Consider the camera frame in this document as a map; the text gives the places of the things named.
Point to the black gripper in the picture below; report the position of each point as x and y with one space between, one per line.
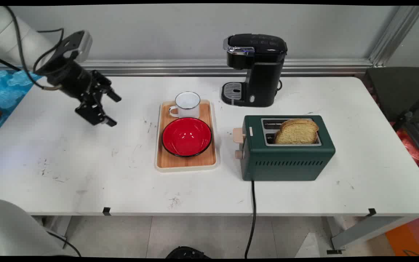
72 79

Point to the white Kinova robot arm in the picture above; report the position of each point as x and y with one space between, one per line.
7 34

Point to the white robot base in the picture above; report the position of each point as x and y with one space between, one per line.
16 229

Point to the white enamel mug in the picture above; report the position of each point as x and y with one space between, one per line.
186 104

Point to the blue patterned cloth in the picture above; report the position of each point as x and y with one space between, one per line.
6 96

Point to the wooden tray with white rim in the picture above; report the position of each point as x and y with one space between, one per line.
186 136

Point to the red bowl with black rim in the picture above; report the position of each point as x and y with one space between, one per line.
187 137

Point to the black coffee machine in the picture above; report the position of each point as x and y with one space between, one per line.
255 69

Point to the black round object on floor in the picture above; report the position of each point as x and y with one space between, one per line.
186 253

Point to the green toaster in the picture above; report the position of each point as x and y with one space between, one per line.
286 153

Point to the toasted bread slice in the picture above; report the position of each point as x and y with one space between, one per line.
300 125
296 135

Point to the grey table leg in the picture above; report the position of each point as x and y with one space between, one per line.
369 227

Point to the red plastic bag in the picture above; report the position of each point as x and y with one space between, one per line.
411 147

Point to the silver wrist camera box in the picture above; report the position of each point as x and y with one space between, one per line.
76 43

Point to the aluminium frame rail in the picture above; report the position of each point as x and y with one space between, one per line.
213 67

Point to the aluminium frame post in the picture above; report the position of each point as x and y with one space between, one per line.
395 34

